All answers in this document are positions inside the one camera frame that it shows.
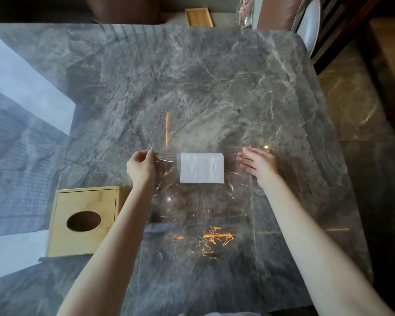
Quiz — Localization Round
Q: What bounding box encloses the beige sofa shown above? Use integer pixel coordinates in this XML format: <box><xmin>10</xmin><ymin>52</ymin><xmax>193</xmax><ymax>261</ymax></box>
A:
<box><xmin>0</xmin><ymin>0</ymin><xmax>261</xmax><ymax>29</ymax></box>

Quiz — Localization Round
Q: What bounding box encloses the person's white printed shirt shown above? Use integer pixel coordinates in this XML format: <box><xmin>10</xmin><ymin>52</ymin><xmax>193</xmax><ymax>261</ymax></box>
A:
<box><xmin>184</xmin><ymin>312</ymin><xmax>261</xmax><ymax>316</ymax></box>

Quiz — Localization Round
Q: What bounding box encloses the wooden tissue box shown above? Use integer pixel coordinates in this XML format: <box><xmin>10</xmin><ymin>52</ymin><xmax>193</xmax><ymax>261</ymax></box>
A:
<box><xmin>45</xmin><ymin>186</ymin><xmax>132</xmax><ymax>258</ymax></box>

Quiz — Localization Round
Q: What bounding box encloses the person's right hand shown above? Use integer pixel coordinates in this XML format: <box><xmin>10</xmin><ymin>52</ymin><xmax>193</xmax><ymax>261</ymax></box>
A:
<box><xmin>236</xmin><ymin>147</ymin><xmax>279</xmax><ymax>190</ymax></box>

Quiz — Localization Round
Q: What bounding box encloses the dark wooden chair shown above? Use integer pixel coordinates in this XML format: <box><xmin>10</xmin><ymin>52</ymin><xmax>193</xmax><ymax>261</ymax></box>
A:
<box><xmin>311</xmin><ymin>0</ymin><xmax>382</xmax><ymax>75</ymax></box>

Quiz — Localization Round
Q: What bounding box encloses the white round chair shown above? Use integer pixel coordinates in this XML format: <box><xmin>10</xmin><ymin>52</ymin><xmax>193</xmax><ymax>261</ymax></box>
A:
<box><xmin>296</xmin><ymin>0</ymin><xmax>322</xmax><ymax>56</ymax></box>

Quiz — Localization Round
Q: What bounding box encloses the white and brown cushion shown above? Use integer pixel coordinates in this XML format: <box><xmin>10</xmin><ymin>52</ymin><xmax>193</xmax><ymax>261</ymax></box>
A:
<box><xmin>84</xmin><ymin>0</ymin><xmax>160</xmax><ymax>25</ymax></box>
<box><xmin>251</xmin><ymin>0</ymin><xmax>305</xmax><ymax>32</ymax></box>

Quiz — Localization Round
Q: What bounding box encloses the person's left forearm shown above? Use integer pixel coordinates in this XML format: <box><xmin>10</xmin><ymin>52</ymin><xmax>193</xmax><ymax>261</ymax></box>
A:
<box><xmin>57</xmin><ymin>184</ymin><xmax>155</xmax><ymax>316</ymax></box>

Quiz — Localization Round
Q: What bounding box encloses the person's right forearm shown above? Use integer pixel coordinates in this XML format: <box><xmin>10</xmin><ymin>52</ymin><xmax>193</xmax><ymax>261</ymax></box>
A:
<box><xmin>260</xmin><ymin>180</ymin><xmax>395</xmax><ymax>316</ymax></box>

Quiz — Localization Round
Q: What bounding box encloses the person's left hand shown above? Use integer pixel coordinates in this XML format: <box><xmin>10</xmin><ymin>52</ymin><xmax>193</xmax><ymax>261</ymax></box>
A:
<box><xmin>126</xmin><ymin>149</ymin><xmax>156</xmax><ymax>192</ymax></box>

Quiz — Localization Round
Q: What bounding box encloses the white napkin stack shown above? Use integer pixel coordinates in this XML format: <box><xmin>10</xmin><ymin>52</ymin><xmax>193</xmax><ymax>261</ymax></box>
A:
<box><xmin>180</xmin><ymin>153</ymin><xmax>225</xmax><ymax>184</ymax></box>

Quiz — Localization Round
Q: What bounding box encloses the small wooden tray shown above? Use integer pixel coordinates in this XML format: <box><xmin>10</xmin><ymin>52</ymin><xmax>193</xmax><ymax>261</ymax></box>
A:
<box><xmin>185</xmin><ymin>8</ymin><xmax>214</xmax><ymax>28</ymax></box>

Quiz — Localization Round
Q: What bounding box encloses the clear plastic wrapper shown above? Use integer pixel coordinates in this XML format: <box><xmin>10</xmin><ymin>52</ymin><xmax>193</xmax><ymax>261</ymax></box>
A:
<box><xmin>144</xmin><ymin>111</ymin><xmax>261</xmax><ymax>260</ymax></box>

